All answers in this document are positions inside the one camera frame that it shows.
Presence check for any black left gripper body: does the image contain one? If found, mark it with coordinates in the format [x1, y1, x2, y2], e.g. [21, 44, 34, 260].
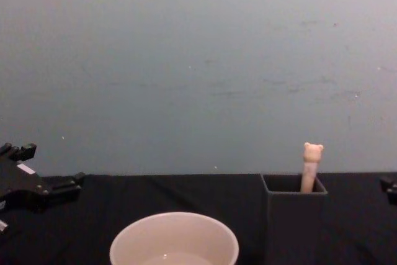
[0, 152, 51, 213]

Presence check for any cream bear-head pen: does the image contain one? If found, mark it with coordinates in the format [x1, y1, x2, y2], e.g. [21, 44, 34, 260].
[300, 141, 325, 194]

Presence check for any black square pen holder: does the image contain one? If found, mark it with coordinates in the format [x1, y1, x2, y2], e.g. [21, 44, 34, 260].
[260, 172, 329, 265]

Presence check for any black table cloth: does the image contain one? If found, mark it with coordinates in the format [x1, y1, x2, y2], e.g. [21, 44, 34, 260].
[0, 171, 397, 265]

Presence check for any white round bowl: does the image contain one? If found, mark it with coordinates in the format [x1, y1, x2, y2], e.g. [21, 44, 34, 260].
[109, 211, 240, 265]

